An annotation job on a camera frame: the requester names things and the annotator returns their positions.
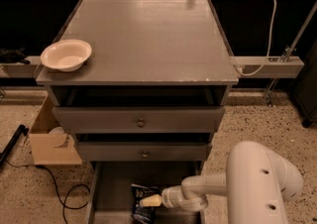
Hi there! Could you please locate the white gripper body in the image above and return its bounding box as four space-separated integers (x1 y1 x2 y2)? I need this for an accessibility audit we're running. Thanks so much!
161 185 185 208

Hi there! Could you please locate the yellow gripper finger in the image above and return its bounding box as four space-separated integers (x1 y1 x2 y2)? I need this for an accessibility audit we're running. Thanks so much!
140 194 162 207

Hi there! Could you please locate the blue chip bag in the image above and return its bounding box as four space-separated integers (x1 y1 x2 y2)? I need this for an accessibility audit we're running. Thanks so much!
131 183 160 224

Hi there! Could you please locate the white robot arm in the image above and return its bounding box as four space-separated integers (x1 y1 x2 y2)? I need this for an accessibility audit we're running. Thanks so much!
140 141 303 224

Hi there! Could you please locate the grey bottom drawer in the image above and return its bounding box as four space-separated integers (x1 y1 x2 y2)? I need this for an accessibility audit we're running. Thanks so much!
85 162 199 224

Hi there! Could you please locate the grey drawer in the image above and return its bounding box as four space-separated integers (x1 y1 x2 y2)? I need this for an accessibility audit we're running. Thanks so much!
75 133 212 162
85 162 199 224
53 86 224 134

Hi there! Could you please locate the round middle drawer knob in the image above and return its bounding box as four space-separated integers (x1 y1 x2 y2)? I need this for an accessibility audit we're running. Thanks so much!
142 151 149 160

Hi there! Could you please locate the round drawer knob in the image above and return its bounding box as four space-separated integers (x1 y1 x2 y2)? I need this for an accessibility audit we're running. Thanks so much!
137 119 146 128
142 151 149 160

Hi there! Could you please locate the round top drawer knob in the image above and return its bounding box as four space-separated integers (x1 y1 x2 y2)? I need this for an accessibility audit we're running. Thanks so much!
137 119 146 128

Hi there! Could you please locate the grey middle drawer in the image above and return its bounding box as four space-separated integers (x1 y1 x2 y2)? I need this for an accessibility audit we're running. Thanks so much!
75 133 212 162

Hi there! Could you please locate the grey drawer cabinet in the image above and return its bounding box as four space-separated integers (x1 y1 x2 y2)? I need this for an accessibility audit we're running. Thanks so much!
35 0 240 169

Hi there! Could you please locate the grey top drawer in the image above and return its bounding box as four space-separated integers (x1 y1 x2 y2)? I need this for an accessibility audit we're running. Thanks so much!
53 86 224 134

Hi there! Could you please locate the cardboard box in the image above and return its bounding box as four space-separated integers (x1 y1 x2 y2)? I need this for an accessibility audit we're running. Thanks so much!
29 97 82 166

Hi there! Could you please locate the black bar on floor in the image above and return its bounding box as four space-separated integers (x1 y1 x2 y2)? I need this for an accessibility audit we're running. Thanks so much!
0 124 29 167

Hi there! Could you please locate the white bowl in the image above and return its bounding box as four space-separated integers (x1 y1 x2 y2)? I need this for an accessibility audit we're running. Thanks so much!
40 40 92 72

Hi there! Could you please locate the dark cart at right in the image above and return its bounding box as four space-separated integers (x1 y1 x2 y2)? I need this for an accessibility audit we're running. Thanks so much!
292 41 317 128

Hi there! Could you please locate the black floor cable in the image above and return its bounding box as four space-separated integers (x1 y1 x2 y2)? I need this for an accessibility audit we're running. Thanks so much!
4 158 91 224

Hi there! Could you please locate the white hanging cable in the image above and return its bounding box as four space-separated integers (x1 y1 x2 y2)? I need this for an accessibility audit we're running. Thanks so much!
236 0 277 77

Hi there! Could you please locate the black object on rail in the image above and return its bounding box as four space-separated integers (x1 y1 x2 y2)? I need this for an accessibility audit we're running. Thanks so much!
0 49 31 64

